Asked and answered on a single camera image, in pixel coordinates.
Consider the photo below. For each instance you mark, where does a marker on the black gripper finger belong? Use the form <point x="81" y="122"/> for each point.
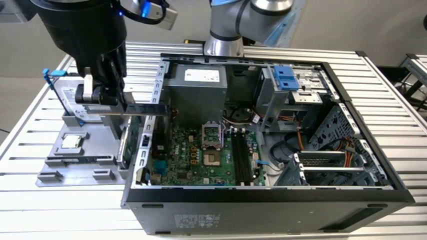
<point x="86" y="92"/>
<point x="110" y="75"/>

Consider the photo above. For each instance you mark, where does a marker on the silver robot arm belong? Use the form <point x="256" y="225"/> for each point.
<point x="226" y="20"/>

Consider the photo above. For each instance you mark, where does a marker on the hard disk in blue carrier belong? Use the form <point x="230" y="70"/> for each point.
<point x="66" y="100"/>

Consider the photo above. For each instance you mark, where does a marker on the grey parts rack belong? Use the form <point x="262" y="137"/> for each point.
<point x="96" y="140"/>

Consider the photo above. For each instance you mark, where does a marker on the silver CPU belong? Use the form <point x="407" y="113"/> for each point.
<point x="70" y="143"/>

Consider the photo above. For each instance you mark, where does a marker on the green graphics card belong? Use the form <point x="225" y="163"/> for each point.
<point x="130" y="140"/>

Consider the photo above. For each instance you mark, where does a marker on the grey power supply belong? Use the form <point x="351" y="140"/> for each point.
<point x="196" y="100"/>

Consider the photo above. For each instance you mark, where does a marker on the black yellow plug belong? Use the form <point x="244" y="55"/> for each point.
<point x="190" y="41"/>

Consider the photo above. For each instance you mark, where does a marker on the blue expansion slot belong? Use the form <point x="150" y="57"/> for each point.
<point x="160" y="167"/>

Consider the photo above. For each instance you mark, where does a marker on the round black fan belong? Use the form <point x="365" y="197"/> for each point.
<point x="240" y="115"/>

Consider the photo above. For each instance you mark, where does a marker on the green motherboard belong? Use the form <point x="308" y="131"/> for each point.
<point x="186" y="172"/>

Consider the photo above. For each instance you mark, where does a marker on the CPU socket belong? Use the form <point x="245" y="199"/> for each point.
<point x="210" y="158"/>

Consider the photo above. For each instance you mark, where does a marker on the grey metal drive cage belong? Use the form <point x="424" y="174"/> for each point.
<point x="269" y="100"/>

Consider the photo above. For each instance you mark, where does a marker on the blue drive latch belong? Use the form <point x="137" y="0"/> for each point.
<point x="284" y="77"/>

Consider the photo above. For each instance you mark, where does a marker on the black PC case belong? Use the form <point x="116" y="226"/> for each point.
<point x="233" y="215"/>

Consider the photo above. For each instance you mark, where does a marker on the metal disk bay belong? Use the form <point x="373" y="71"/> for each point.
<point x="333" y="169"/>

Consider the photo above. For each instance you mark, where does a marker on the slatted metal side table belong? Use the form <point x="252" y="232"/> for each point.
<point x="415" y="63"/>

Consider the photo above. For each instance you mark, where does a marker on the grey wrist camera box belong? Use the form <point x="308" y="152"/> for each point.
<point x="166" y="17"/>

